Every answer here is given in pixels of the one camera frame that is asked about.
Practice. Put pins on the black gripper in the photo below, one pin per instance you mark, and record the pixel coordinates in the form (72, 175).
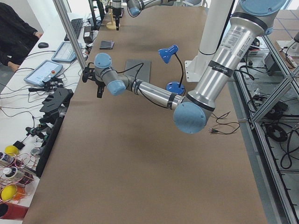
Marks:
(99, 85)
(116, 11)

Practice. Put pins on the grey laptop computer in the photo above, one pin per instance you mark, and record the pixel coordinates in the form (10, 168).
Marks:
(143, 67)

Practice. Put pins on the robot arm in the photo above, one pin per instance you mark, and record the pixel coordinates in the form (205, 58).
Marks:
(230, 28)
(135, 7)

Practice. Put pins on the wooden mug tree stand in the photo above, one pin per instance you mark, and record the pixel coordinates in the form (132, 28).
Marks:
(112, 23)

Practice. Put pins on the folded grey cloth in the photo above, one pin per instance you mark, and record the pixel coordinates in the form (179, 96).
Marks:
(106, 44)

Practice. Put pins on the black power adapter box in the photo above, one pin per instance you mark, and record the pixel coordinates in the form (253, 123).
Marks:
(88, 34)

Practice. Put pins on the black keyboard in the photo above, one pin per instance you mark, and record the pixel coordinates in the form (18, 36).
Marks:
(76, 25)

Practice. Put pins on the black tool rack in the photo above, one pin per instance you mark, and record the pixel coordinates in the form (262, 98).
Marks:
(50, 123)

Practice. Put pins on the far teach pendant tablet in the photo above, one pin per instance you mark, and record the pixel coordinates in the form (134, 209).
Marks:
(64, 53)

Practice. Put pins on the teach pendant tablet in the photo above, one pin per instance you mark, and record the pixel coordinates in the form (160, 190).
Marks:
(43, 73)
(64, 53)

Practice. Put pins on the near teach pendant tablet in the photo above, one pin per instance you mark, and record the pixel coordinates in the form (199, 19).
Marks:
(43, 73)

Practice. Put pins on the black computer mouse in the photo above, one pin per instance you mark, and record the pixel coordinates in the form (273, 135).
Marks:
(43, 45)

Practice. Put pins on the blue desk lamp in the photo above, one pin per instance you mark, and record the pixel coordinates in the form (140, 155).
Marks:
(175, 85)

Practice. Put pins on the person in black clothes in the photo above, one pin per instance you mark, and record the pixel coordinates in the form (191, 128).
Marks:
(17, 38)

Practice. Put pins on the yellow ball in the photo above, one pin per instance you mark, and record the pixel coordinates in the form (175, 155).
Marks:
(12, 150)

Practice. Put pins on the yellow lemon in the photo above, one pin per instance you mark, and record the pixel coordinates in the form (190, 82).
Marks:
(8, 193)

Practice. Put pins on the aluminium frame post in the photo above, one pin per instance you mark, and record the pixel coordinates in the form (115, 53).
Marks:
(62, 12)

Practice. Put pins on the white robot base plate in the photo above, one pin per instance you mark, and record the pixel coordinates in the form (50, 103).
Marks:
(194, 69)

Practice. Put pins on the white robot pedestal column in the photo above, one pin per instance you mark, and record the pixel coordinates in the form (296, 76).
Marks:
(218, 15)

